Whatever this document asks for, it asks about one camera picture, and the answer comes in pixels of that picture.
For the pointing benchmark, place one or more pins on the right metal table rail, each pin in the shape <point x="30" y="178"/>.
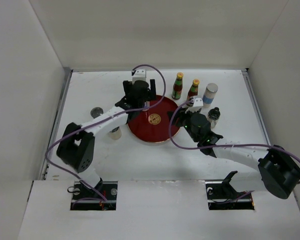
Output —
<point x="255" y="105"/>

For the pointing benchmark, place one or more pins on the black-cap glass jar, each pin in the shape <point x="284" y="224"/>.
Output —
<point x="115" y="133"/>

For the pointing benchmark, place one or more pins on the black grinder-top shaker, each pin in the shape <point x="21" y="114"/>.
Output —
<point x="96" y="112"/>
<point x="213" y="117"/>

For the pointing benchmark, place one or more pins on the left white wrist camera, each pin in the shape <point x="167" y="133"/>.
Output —
<point x="138" y="75"/>

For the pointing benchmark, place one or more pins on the sauce bottle yellow cap rear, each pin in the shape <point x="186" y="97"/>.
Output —
<point x="178" y="86"/>

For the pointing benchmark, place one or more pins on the sauce bottle yellow cap front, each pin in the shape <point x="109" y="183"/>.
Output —
<point x="193" y="91"/>

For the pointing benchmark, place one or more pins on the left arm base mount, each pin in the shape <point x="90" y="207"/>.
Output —
<point x="85" y="199"/>

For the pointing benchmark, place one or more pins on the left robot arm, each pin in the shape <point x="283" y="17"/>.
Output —
<point x="77" y="151"/>

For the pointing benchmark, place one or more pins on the metal table rail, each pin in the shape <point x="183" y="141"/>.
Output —
<point x="255" y="105"/>
<point x="68" y="74"/>

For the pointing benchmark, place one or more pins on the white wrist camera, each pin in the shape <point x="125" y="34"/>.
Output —
<point x="194" y="104"/>
<point x="138" y="75"/>

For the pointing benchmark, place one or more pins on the left metal table rail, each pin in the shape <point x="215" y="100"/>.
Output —
<point x="68" y="74"/>

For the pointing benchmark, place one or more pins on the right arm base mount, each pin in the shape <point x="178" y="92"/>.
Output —
<point x="222" y="196"/>

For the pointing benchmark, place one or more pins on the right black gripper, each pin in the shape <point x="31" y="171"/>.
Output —
<point x="180" y="114"/>

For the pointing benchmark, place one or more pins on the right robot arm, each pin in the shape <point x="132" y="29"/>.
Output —
<point x="274" y="169"/>

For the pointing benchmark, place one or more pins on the red round lacquer tray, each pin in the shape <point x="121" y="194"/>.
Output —
<point x="152" y="125"/>

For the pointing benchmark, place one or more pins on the silver-lid spice jar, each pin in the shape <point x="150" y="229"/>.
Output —
<point x="146" y="106"/>
<point x="209" y="94"/>

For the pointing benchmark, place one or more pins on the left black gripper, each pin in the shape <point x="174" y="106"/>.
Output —
<point x="151" y="93"/>

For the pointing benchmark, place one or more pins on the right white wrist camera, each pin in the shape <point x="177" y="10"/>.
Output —
<point x="194" y="104"/>

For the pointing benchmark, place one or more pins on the sauce bottle yellow cap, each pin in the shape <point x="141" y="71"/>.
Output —
<point x="178" y="86"/>
<point x="193" y="91"/>

